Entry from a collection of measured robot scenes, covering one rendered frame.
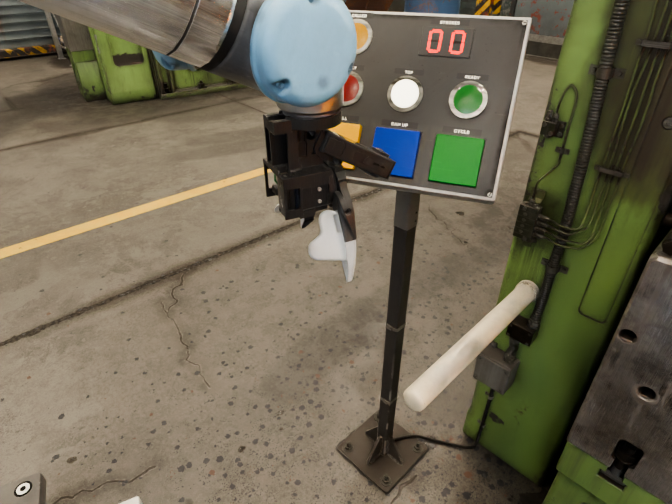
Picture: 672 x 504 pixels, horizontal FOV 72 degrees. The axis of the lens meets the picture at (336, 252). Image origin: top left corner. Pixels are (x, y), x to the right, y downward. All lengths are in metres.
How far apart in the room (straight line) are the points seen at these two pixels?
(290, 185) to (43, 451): 1.41
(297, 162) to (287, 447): 1.14
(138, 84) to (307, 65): 4.88
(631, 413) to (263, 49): 0.85
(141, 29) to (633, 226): 0.90
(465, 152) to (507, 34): 0.19
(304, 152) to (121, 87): 4.65
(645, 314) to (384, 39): 0.60
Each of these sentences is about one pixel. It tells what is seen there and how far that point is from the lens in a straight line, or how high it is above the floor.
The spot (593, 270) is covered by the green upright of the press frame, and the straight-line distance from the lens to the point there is 1.08.
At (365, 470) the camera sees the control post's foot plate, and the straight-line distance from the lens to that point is 1.49.
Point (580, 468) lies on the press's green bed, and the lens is 1.13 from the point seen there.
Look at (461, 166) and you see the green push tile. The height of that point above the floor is 1.00.
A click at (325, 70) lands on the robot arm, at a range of 0.32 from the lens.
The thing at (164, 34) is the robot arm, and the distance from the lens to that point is 0.31.
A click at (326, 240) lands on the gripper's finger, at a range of 0.55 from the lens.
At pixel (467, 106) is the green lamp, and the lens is 0.78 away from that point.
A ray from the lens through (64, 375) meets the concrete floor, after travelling 1.97.
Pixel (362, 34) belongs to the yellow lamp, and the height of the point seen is 1.17.
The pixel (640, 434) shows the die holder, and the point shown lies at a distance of 1.00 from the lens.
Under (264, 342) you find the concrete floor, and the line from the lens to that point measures 1.85.
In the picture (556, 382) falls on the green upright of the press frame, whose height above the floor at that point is 0.40.
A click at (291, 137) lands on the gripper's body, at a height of 1.11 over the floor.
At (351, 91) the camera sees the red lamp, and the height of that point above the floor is 1.09.
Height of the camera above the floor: 1.29
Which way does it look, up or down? 34 degrees down
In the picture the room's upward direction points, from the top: straight up
